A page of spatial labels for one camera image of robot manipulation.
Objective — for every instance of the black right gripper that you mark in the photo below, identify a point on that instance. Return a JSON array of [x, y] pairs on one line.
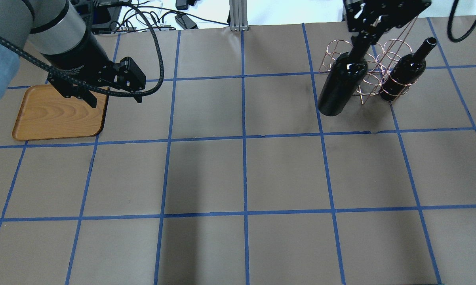
[[365, 20]]

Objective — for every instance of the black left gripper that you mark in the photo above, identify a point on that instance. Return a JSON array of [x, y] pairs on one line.
[[79, 54]]

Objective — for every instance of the dark wine bottle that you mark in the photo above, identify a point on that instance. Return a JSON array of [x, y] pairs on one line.
[[406, 71], [348, 70]]

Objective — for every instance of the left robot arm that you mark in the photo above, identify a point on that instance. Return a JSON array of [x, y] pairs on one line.
[[57, 31]]

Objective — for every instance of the wooden tray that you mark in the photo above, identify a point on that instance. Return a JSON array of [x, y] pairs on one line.
[[45, 114]]

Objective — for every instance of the black power adapter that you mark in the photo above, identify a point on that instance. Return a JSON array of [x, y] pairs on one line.
[[185, 22]]

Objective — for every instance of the copper wire bottle basket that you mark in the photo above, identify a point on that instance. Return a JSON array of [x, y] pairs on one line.
[[381, 59]]

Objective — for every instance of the aluminium frame post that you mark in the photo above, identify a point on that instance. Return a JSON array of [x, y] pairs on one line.
[[238, 15]]

